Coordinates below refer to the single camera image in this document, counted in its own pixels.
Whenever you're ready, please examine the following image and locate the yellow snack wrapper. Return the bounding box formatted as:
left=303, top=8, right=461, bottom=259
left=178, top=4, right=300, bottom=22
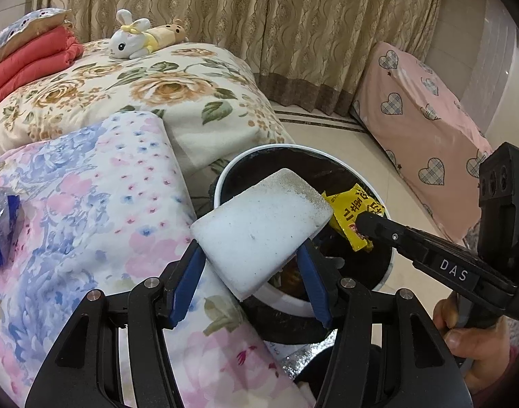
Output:
left=321, top=183, right=386, bottom=252

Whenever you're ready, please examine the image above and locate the blue snack wrapper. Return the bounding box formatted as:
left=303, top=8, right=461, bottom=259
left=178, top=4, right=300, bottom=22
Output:
left=0, top=188, right=21, bottom=267

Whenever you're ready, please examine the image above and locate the white foam block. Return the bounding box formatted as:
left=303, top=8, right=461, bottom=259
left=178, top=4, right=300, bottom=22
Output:
left=191, top=169, right=333, bottom=301

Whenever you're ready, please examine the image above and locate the person's right hand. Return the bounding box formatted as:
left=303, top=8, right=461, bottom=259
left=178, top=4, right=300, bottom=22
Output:
left=433, top=294, right=516, bottom=396

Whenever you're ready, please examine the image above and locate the pink heart cloth covered furniture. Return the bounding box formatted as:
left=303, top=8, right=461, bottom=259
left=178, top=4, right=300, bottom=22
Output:
left=351, top=42, right=492, bottom=242

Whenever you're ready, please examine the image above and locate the white bin with black bag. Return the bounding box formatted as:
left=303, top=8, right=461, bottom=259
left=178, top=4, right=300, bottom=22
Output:
left=208, top=143, right=397, bottom=347

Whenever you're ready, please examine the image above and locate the pink blue floral bedspread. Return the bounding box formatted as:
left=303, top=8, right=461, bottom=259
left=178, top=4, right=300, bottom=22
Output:
left=0, top=110, right=307, bottom=407

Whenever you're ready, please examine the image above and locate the beige patterned curtain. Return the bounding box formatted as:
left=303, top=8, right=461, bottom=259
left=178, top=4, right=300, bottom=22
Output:
left=29, top=0, right=441, bottom=115

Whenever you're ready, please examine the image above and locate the cream rose floral quilt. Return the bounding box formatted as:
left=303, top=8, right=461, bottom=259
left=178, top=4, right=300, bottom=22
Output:
left=0, top=40, right=295, bottom=180

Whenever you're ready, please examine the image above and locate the folded red blanket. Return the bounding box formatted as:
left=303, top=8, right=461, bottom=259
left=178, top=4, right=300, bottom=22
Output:
left=0, top=26, right=84, bottom=102

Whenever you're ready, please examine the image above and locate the white bunny plush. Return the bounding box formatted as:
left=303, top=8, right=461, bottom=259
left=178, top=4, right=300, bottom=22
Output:
left=109, top=9, right=160, bottom=59

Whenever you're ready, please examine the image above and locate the yellow bear plush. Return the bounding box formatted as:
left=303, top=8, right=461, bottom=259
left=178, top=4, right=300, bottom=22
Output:
left=145, top=18, right=187, bottom=51

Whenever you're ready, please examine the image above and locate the blue patterned pillow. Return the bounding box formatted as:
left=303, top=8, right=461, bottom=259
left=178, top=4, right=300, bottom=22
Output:
left=0, top=7, right=71, bottom=62

